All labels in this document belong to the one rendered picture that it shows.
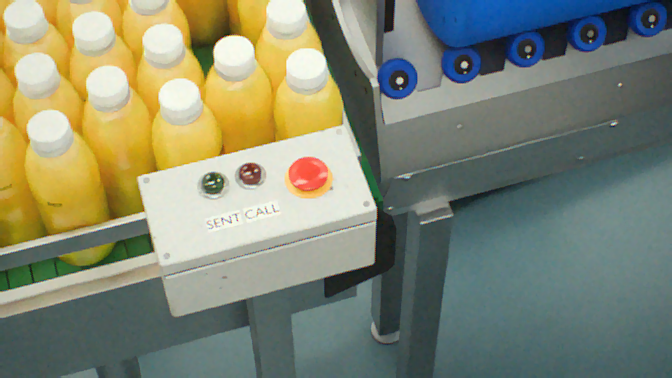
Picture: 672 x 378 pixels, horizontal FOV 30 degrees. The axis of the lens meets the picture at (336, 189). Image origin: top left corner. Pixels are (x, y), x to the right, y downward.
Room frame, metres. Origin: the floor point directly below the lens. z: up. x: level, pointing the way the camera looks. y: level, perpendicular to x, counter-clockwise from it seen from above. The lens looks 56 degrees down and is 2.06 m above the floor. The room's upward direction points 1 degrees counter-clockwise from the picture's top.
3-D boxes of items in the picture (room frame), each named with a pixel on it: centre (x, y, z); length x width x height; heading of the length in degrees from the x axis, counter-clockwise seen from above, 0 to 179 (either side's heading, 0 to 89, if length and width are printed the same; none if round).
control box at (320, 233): (0.64, 0.07, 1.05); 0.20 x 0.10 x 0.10; 106
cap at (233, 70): (0.80, 0.10, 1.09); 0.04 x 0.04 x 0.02
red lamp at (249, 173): (0.65, 0.08, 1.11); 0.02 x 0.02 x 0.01
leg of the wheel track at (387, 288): (1.06, -0.09, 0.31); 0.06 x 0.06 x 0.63; 16
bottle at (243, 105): (0.80, 0.10, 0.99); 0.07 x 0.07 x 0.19
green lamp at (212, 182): (0.64, 0.11, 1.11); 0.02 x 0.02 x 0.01
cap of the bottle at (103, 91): (0.76, 0.22, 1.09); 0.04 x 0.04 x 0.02
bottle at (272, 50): (0.85, 0.05, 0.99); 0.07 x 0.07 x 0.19
